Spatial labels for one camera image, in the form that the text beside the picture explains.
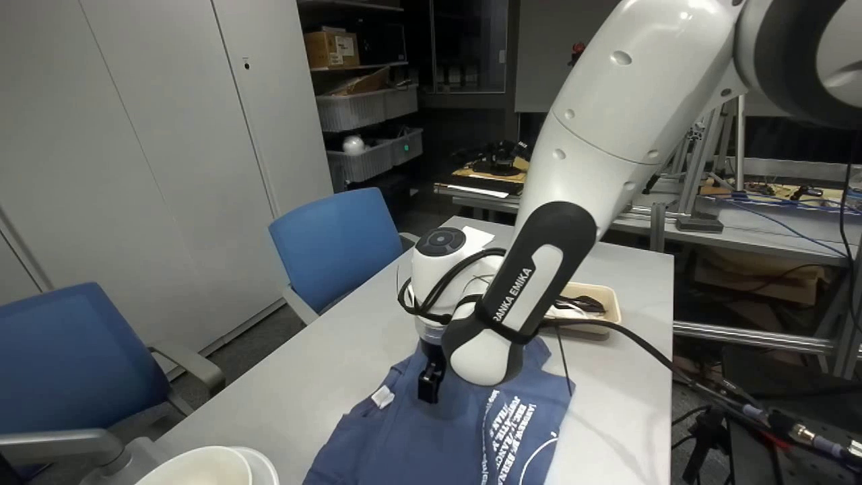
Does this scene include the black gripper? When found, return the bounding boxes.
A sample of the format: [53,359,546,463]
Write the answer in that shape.
[414,339,449,406]

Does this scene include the blue printed t-shirt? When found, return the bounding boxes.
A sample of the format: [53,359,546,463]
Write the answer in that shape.
[302,335,575,485]

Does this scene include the white paper sheet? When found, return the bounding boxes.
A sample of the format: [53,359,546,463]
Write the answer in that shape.
[457,223,498,254]

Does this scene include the blue office chair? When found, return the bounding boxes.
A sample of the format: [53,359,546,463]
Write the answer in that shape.
[267,186,408,327]
[0,279,225,485]

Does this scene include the black plastic cutlery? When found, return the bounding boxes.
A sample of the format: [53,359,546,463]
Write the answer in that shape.
[548,294,610,317]

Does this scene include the white plate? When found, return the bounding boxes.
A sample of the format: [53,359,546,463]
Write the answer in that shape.
[236,448,283,485]

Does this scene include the beige plastic tray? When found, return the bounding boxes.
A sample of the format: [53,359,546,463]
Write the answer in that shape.
[544,279,625,339]

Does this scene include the brown wooden board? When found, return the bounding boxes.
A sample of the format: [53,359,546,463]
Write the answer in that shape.
[449,141,533,189]

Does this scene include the grey storage bin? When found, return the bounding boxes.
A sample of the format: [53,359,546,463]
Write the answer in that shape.
[325,126,426,189]
[315,81,423,135]

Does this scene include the white bowl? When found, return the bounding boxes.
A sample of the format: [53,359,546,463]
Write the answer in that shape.
[131,445,264,485]

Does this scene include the black tripod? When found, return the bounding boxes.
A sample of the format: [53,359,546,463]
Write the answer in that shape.
[676,401,736,485]

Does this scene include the dark glass door cabinet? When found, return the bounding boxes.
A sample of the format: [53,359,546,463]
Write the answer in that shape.
[423,0,516,112]

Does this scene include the brown cardboard box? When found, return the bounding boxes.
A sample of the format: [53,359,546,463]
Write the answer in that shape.
[690,254,830,306]

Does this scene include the dark shelf unit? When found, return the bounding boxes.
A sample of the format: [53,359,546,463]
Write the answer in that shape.
[295,0,426,195]

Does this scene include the grey metal cabinet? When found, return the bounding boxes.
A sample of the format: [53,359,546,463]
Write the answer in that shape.
[0,0,336,362]

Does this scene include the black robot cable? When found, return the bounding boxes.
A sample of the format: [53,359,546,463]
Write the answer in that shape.
[397,244,862,468]

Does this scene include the aluminium frame rail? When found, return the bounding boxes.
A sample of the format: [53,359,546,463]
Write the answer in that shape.
[670,251,862,379]

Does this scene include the aluminium tripod frame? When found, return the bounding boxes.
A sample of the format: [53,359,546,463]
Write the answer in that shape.
[640,88,749,235]

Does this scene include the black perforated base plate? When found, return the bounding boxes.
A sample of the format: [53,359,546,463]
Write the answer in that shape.
[725,419,862,485]

